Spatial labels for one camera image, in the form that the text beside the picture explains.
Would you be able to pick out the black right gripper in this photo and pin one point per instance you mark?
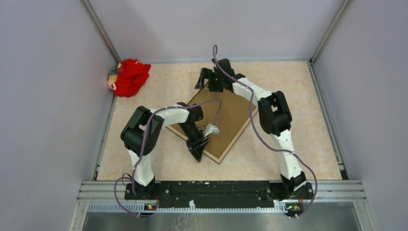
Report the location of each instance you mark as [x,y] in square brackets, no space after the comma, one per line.
[209,74]

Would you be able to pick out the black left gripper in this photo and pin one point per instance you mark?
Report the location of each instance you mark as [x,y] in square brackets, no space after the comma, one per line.
[196,146]

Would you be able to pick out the brown cardboard backing board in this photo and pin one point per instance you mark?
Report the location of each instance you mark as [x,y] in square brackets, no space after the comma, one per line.
[223,121]

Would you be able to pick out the wooden picture frame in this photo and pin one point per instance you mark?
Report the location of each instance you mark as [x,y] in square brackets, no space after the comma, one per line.
[229,150]

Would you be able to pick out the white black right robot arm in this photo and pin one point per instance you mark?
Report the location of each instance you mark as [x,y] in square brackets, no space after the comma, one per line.
[275,120]

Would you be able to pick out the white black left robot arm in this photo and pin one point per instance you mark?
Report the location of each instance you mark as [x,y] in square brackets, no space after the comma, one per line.
[141,133]

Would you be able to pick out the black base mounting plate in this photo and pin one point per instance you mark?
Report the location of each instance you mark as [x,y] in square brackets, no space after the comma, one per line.
[257,188]

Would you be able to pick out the red crumpled cloth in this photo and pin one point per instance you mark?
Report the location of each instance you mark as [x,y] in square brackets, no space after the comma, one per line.
[127,77]

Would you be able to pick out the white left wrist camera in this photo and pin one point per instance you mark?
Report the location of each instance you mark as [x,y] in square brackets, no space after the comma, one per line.
[211,129]

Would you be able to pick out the aluminium front rail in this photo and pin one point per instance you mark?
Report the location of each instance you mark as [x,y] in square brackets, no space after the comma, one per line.
[108,196]

